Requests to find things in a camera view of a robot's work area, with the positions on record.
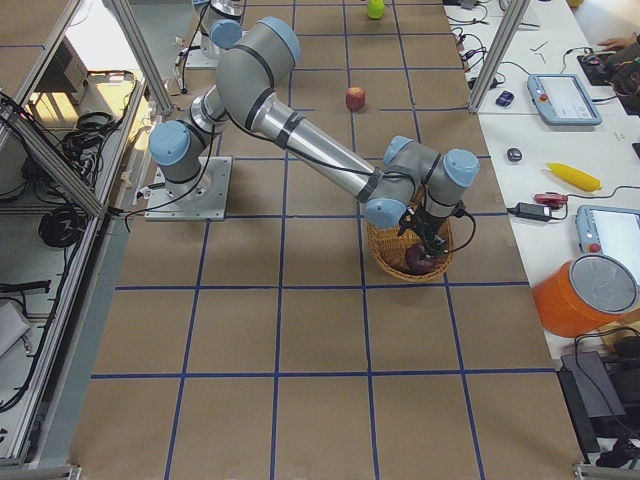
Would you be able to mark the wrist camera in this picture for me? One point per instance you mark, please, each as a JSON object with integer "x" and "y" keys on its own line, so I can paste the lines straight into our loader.
{"x": 460, "y": 210}

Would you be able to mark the blue teach pendant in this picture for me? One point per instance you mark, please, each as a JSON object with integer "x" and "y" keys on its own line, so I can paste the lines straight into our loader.
{"x": 562, "y": 100}
{"x": 609, "y": 231}

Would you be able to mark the right frame post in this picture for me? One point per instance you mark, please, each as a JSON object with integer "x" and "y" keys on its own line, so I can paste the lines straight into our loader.
{"x": 505, "y": 32}

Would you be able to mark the yellow toy corn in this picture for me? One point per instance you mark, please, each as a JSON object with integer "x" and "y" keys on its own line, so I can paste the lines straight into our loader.
{"x": 574, "y": 177}

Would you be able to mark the red yellow apple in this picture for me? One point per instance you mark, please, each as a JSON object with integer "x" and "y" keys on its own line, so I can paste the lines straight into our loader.
{"x": 355, "y": 98}

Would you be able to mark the dark checkered pouch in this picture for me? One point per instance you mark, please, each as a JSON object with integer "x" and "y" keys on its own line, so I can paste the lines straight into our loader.
{"x": 505, "y": 99}

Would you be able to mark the wicker basket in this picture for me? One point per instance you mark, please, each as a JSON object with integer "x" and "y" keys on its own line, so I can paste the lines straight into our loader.
{"x": 388, "y": 249}

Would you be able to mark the red small tool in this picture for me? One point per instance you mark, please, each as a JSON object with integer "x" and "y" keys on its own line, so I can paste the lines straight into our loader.
{"x": 554, "y": 201}

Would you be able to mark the dark red apple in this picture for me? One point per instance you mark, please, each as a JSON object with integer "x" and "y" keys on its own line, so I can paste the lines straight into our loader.
{"x": 418, "y": 261}

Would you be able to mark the orange round object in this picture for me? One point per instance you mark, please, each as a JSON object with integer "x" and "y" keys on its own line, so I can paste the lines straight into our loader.
{"x": 585, "y": 294}

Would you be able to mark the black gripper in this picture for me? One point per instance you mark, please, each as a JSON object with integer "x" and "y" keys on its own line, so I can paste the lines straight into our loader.
{"x": 430, "y": 229}

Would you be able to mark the green apple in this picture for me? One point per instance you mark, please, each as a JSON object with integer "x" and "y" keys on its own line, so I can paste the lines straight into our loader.
{"x": 375, "y": 9}

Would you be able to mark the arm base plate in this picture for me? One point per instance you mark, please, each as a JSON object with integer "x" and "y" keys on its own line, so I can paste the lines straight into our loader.
{"x": 203, "y": 198}
{"x": 202, "y": 56}

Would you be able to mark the round grey puck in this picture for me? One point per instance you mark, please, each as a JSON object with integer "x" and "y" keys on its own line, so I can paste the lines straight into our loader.
{"x": 514, "y": 155}

